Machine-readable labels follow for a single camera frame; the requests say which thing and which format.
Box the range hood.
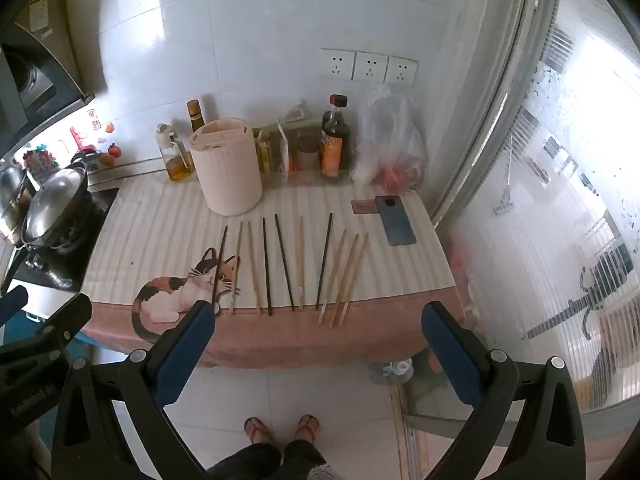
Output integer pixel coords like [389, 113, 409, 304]
[1, 24, 94, 158]

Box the black gas stove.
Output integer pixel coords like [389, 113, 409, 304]
[10, 188, 118, 292]

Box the left wall socket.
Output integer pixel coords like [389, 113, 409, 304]
[317, 49, 356, 80]

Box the left foot in sandal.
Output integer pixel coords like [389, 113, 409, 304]
[244, 417, 274, 444]

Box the dark bottle cork top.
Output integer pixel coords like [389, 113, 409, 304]
[186, 99, 205, 132]

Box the right foot in sandal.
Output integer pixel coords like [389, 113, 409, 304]
[294, 414, 320, 444]

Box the clear plastic bag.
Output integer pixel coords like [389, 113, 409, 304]
[350, 86, 426, 193]

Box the right wall socket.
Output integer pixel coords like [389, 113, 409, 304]
[385, 56, 419, 87]

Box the green seasoning box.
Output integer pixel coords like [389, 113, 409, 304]
[253, 128, 272, 176]

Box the brown lidded jar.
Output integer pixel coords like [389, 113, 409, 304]
[295, 131, 320, 172]

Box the oil dispenser bottle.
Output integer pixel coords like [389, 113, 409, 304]
[155, 124, 194, 182]

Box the wall socket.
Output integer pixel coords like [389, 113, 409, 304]
[385, 56, 419, 87]
[317, 49, 356, 80]
[352, 52, 388, 84]

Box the brown label card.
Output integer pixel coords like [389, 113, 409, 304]
[350, 200, 378, 214]

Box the soy sauce bottle red cap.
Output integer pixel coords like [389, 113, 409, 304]
[320, 93, 350, 182]

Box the blue smartphone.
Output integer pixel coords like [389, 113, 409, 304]
[374, 195, 416, 247]

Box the thin black chopstick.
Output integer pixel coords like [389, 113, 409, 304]
[210, 226, 228, 313]

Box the pink utensil holder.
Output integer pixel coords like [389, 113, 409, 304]
[189, 118, 262, 217]

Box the middle wall socket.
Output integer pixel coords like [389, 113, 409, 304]
[352, 52, 388, 84]

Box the foot in sandal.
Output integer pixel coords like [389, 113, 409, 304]
[244, 417, 274, 444]
[294, 414, 320, 444]

